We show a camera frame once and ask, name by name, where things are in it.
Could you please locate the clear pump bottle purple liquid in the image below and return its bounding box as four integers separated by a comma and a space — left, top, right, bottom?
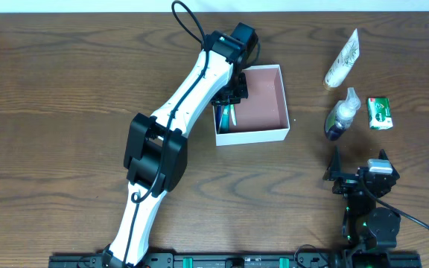
325, 87, 361, 141

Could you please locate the small toothpaste tube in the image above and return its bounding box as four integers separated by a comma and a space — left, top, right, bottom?
220, 105, 230, 134

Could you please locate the green Dettol soap bar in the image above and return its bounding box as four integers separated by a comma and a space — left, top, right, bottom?
367, 98, 393, 130

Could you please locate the green white toothbrush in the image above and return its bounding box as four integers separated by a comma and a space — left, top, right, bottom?
229, 104, 237, 126

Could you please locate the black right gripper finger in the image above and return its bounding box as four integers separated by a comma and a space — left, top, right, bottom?
322, 146, 343, 181
378, 149, 395, 171

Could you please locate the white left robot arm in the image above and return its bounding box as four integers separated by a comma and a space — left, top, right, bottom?
102, 23, 258, 267

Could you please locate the white box pink interior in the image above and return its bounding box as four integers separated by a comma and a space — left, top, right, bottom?
215, 65, 290, 146

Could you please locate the white floral lotion tube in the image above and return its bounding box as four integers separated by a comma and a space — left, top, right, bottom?
323, 29, 360, 91

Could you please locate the black mounting rail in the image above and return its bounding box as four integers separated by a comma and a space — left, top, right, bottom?
48, 252, 423, 268

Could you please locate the blue disposable razor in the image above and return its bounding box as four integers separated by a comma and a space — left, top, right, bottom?
215, 105, 224, 134

